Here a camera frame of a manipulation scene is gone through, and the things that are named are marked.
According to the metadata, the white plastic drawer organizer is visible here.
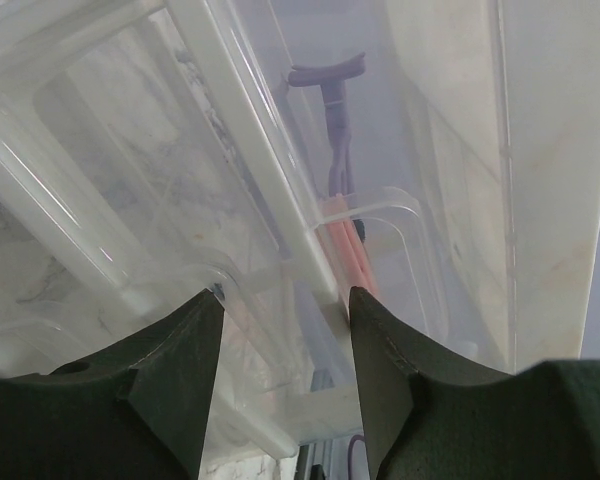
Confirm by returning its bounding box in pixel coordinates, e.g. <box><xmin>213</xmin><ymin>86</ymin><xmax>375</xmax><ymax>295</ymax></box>
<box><xmin>0</xmin><ymin>1</ymin><xmax>600</xmax><ymax>458</ymax></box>

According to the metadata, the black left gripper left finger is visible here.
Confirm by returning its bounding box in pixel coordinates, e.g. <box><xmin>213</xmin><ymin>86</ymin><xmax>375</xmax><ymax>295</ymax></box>
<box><xmin>0</xmin><ymin>291</ymin><xmax>224</xmax><ymax>479</ymax></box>

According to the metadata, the clear plastic drawer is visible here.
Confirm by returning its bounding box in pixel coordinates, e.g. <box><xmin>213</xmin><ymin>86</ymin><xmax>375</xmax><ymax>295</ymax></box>
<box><xmin>214</xmin><ymin>1</ymin><xmax>479</xmax><ymax>359</ymax></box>

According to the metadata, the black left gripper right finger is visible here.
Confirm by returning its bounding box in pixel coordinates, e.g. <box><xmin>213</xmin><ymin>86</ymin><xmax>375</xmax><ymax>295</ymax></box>
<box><xmin>349</xmin><ymin>287</ymin><xmax>600</xmax><ymax>479</ymax></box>

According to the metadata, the purple eyelash curler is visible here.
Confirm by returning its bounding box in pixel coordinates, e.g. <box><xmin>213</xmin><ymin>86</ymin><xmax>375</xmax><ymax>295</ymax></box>
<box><xmin>287</xmin><ymin>52</ymin><xmax>366</xmax><ymax>197</ymax></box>

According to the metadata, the pink nail file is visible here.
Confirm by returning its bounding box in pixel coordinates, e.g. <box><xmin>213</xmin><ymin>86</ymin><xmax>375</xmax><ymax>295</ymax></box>
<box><xmin>323</xmin><ymin>194</ymin><xmax>367</xmax><ymax>293</ymax></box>

